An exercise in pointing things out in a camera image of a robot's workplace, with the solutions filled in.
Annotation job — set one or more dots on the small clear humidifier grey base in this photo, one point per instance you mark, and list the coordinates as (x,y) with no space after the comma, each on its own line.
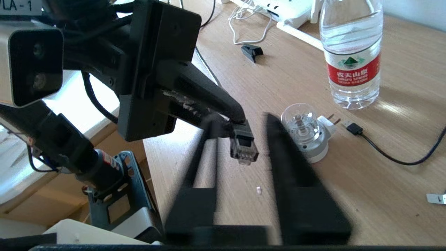
(306,139)

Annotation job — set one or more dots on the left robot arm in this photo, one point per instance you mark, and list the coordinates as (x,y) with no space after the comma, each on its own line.
(59,143)

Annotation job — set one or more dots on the white wifi router with antennas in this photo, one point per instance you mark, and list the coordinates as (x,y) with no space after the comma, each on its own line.
(289,10)

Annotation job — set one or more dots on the grey white robot torso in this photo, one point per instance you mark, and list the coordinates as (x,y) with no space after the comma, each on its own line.
(118,209)

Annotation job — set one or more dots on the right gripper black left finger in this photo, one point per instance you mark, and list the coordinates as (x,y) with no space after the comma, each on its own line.
(195,209)

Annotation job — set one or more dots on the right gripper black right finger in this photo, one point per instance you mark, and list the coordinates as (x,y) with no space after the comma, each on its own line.
(306,209)

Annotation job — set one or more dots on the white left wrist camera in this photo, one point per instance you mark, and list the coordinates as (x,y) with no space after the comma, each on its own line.
(31,66)

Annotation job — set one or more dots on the small black plastic box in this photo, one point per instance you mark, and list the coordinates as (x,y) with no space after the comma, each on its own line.
(251,52)

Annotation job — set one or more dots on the water bottle with red cap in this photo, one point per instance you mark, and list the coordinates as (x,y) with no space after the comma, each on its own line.
(352,52)

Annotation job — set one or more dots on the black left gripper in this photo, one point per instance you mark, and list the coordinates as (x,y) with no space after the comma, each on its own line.
(150,42)

